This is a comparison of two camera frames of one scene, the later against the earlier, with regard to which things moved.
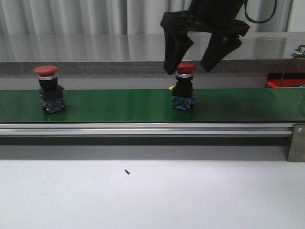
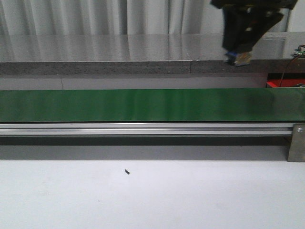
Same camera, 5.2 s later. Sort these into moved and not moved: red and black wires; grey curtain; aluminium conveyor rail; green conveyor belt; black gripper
Moved: black gripper
Not moved: red and black wires; green conveyor belt; aluminium conveyor rail; grey curtain
